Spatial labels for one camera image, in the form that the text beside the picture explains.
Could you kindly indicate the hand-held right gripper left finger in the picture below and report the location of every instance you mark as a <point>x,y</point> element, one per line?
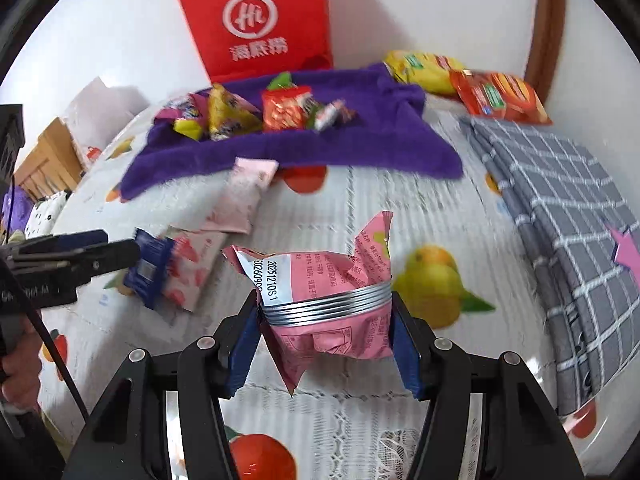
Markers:
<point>242,355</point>

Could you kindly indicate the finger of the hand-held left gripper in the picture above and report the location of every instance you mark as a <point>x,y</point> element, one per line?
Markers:
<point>100,261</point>
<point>65,244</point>

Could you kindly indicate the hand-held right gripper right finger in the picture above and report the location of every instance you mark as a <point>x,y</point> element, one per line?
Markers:
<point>407,355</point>

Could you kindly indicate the blue snack packet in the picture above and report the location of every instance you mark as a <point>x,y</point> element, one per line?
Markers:
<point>150,265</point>

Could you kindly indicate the pink purple snack packet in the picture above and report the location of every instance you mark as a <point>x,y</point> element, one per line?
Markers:
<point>182,110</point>

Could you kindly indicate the yellow snack packet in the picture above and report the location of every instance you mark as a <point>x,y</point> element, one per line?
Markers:
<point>227,110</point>

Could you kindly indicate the red snack packet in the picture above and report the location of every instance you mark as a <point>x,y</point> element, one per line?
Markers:
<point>285,110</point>

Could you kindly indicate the pink bear candy packet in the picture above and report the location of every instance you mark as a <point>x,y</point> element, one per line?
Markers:
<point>332,114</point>

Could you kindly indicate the person's left forearm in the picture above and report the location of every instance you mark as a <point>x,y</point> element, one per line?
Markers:
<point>35,440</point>

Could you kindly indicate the person's left hand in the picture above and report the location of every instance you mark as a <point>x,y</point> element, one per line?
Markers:
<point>22,375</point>

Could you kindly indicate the white dotted pouch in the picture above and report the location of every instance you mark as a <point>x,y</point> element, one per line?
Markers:
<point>45,212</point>

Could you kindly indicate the purple bag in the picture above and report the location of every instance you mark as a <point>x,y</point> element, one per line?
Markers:
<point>17,205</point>

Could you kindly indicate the pink strawberry print packet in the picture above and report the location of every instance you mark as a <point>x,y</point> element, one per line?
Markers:
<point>195,270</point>

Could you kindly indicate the fruit print tablecloth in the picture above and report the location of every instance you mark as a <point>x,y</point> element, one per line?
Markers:
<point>450,240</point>

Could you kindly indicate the white plastic bag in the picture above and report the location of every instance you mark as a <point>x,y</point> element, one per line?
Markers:
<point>100,110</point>

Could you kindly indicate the pale pink snack packet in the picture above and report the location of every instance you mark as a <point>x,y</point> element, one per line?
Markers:
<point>240,195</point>

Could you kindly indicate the grey checked cloth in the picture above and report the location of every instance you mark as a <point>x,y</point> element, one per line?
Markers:
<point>550,200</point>

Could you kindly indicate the purple towel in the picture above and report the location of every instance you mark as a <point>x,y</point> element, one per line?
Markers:
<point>325,150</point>

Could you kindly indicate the orange chip bag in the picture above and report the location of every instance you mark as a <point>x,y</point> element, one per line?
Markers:
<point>500,96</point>

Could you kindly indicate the yellow chip bag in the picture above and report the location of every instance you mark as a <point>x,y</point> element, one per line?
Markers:
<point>420,71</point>

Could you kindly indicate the brown wooden door frame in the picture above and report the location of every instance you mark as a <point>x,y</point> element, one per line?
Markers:
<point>547,20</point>

